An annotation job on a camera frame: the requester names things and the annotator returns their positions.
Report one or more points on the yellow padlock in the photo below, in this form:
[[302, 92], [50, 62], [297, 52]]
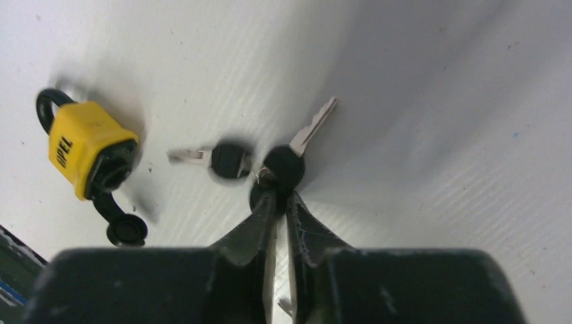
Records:
[[95, 154]]

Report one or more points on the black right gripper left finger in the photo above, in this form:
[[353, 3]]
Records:
[[226, 282]]

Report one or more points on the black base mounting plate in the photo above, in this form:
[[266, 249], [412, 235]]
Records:
[[20, 267]]

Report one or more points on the black head key bunch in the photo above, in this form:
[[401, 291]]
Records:
[[281, 171]]

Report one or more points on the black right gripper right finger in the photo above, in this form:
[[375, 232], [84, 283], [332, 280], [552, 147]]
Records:
[[334, 282]]

